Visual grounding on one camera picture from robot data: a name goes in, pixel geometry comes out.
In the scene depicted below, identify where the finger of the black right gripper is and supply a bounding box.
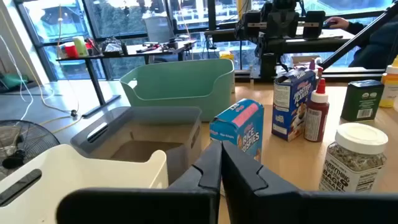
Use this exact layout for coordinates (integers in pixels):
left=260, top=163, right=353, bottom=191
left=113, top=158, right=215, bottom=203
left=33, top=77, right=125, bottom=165
left=303, top=10, right=326, bottom=39
left=243, top=11, right=262, bottom=37

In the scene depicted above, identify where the red handled tool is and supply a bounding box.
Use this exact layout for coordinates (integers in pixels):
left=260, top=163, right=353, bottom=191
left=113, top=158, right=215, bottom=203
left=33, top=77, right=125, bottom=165
left=136, top=44, right=161, bottom=54

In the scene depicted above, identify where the white floor cable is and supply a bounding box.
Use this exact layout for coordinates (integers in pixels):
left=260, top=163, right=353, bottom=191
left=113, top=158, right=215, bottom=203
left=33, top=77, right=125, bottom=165
left=0, top=34, right=35, bottom=122

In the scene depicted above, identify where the black wire floor fan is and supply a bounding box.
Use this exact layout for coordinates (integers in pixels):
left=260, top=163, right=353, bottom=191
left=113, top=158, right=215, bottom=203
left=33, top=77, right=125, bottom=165
left=0, top=119, right=62, bottom=182

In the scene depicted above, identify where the red cup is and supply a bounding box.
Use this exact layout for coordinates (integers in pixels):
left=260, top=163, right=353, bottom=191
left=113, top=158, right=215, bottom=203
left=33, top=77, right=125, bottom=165
left=64, top=43, right=80, bottom=60

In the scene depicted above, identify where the white plastic bin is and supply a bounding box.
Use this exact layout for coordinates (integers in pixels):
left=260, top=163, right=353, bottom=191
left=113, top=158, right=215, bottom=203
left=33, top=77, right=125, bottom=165
left=0, top=143, right=169, bottom=224

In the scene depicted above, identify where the green bag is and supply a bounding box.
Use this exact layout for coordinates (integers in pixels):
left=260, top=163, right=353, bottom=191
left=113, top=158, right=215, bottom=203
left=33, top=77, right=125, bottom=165
left=0, top=73, right=30, bottom=91

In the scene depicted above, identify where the teal green plastic bin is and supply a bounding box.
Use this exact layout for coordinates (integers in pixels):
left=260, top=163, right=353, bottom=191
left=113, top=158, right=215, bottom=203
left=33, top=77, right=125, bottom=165
left=119, top=58, right=236, bottom=122

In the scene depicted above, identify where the dark green tin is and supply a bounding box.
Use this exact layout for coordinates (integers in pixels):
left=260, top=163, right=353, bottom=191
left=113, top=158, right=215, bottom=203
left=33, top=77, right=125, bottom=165
left=340, top=79, right=386, bottom=123

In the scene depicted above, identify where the white lid bagel seasoning jar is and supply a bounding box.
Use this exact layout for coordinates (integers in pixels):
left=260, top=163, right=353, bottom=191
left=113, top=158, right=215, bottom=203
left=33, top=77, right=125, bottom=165
left=318, top=122, right=389, bottom=194

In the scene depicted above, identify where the red food colouring bottle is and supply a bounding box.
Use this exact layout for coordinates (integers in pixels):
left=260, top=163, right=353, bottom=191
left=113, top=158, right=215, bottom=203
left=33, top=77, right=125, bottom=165
left=303, top=77, right=330, bottom=143

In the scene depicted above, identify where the yellow floor cable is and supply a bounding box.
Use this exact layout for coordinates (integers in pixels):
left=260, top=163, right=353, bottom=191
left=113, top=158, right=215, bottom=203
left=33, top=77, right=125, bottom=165
left=0, top=9, right=83, bottom=134

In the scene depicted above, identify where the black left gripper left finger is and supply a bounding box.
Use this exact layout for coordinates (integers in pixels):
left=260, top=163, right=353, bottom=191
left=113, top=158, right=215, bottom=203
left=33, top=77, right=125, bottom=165
left=55, top=139, right=223, bottom=224

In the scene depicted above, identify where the crumpled clear plastic bag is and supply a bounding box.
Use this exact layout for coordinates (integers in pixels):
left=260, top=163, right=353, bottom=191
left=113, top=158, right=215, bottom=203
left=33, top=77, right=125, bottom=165
left=101, top=37, right=124, bottom=57

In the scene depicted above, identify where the wooden top desk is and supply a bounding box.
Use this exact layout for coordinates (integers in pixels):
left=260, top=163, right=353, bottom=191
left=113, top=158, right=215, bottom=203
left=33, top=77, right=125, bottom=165
left=204, top=27, right=355, bottom=54

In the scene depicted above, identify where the light green cup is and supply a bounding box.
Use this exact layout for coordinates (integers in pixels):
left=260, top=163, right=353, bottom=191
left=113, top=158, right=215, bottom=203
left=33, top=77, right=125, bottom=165
left=73, top=35, right=90, bottom=57

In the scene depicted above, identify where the blue Rice Krispies box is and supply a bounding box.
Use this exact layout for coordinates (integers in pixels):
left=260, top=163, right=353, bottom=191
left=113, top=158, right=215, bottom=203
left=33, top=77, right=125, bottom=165
left=209, top=98, right=265, bottom=163

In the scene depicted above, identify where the person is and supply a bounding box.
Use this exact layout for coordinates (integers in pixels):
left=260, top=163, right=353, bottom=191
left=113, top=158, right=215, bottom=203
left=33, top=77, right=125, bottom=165
left=344, top=18, right=398, bottom=70

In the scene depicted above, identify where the orange food colouring bottle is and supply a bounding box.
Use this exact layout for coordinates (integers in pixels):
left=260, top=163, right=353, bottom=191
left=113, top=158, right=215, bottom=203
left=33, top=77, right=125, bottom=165
left=378, top=55, right=398, bottom=109

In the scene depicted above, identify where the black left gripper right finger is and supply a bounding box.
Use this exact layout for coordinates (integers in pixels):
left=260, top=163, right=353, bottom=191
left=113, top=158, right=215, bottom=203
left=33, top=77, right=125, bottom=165
left=221, top=141, right=398, bottom=224

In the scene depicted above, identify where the purple food colouring bottle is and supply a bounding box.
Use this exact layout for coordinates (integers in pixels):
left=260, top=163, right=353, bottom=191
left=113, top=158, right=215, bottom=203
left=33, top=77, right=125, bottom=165
left=308, top=58, right=320, bottom=77

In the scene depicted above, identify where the person's hand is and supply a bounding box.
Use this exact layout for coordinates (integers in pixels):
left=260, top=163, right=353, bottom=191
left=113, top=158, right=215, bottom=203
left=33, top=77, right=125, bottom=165
left=323, top=16, right=350, bottom=30

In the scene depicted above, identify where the grey office chair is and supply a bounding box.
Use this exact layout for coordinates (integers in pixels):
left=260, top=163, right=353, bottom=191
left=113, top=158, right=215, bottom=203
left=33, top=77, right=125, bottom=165
left=142, top=14, right=177, bottom=63

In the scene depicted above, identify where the black window frame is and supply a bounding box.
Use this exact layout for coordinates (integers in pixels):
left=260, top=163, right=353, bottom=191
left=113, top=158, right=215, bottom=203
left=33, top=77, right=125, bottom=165
left=14, top=0, right=398, bottom=82

